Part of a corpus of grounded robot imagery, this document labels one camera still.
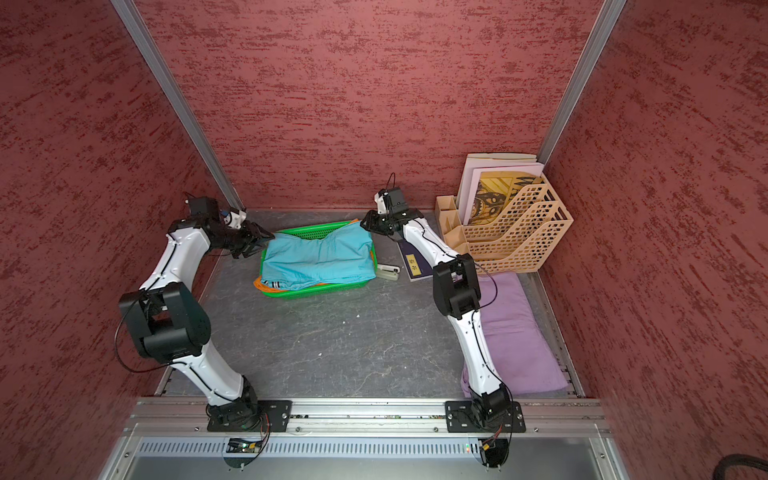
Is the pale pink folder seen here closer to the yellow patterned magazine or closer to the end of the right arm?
the yellow patterned magazine

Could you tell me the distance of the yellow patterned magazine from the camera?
97 centimetres

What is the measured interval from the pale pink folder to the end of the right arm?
28 cm

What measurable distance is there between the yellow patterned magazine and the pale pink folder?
0.01 m

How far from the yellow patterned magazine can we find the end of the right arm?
32cm

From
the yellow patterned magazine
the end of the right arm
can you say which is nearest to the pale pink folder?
the yellow patterned magazine

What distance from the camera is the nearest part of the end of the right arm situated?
78cm

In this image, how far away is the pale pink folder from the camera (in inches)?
37.7
